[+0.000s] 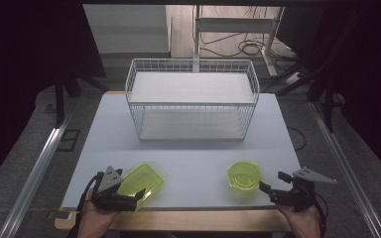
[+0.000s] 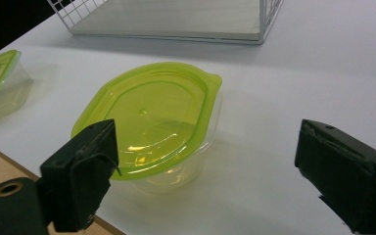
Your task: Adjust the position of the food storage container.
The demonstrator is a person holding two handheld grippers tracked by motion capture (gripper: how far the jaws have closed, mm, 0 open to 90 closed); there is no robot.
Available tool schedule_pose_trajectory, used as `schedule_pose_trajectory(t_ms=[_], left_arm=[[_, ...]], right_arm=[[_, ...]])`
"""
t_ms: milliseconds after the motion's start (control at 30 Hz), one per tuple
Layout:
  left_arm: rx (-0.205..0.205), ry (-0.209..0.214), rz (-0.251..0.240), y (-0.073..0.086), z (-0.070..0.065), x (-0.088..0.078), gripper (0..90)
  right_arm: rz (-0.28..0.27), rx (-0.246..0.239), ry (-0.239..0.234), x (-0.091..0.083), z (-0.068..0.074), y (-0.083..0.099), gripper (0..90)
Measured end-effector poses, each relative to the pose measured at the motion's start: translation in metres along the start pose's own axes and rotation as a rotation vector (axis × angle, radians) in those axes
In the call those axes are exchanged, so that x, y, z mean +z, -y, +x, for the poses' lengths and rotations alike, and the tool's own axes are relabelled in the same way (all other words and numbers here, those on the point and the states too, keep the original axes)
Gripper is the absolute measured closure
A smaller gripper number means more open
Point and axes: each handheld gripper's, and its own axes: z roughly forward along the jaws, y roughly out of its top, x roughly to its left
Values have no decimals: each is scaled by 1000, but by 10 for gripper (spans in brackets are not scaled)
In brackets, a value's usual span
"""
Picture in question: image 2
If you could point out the round green-lidded plastic container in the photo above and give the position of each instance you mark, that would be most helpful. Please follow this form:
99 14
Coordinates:
163 107

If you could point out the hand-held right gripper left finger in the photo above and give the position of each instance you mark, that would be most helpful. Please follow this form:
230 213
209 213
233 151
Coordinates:
78 176

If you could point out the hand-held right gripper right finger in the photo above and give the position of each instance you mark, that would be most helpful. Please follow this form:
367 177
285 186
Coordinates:
349 176

